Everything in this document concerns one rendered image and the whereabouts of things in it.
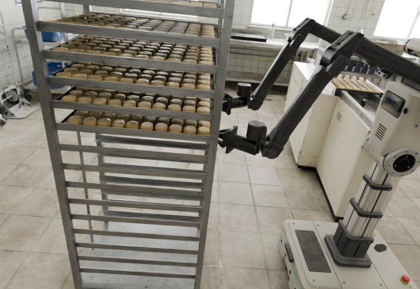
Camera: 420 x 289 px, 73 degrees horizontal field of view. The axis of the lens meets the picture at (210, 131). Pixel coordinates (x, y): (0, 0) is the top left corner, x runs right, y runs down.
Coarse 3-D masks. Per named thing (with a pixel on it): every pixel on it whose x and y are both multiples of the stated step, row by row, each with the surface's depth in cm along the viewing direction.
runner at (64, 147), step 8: (64, 144) 110; (72, 144) 110; (88, 152) 112; (96, 152) 112; (104, 152) 112; (112, 152) 112; (120, 152) 112; (128, 152) 112; (136, 152) 112; (144, 152) 112; (152, 152) 112; (160, 152) 112; (168, 152) 112; (192, 160) 114; (200, 160) 114
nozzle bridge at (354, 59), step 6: (318, 48) 261; (324, 48) 261; (318, 54) 258; (354, 60) 241; (360, 66) 243; (366, 66) 243; (342, 72) 242; (348, 72) 242; (354, 72) 244; (372, 72) 244; (378, 78) 241
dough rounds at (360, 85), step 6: (336, 78) 272; (348, 78) 275; (354, 78) 278; (360, 78) 280; (336, 84) 255; (342, 84) 255; (348, 84) 260; (354, 84) 260; (360, 84) 264; (366, 84) 264; (360, 90) 246; (366, 90) 249; (372, 90) 244; (378, 90) 248
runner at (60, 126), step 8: (64, 128) 107; (72, 128) 107; (80, 128) 107; (88, 128) 107; (96, 128) 107; (104, 128) 107; (112, 128) 107; (120, 128) 107; (128, 128) 107; (144, 136) 109; (152, 136) 109; (160, 136) 109; (168, 136) 109; (176, 136) 109; (184, 136) 109; (192, 136) 109; (200, 136) 109; (208, 136) 109
